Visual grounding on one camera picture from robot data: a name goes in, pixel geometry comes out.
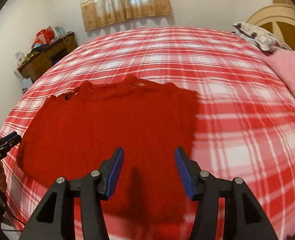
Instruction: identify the beige patterned window curtain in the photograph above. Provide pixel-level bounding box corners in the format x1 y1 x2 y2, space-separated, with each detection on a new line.
80 0 171 31

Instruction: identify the grey white patterned pillow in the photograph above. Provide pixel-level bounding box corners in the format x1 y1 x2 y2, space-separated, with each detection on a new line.
233 22 292 54

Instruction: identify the red white plaid bedspread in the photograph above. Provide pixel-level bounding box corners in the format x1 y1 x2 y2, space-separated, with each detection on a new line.
0 27 295 239

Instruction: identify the cream wooden headboard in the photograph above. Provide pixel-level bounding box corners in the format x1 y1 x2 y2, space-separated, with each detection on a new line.
247 4 295 50

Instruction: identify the brown wooden desk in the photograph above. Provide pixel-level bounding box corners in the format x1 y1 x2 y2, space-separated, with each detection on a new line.
17 32 77 83

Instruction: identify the red gift bag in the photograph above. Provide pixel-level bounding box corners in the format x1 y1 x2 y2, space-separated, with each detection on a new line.
36 29 55 44

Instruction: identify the pink floral blanket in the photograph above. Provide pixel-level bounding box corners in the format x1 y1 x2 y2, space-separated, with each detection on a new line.
266 49 295 98

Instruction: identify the red knitted sweater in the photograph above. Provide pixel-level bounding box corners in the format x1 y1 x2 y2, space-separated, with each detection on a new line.
17 75 199 223

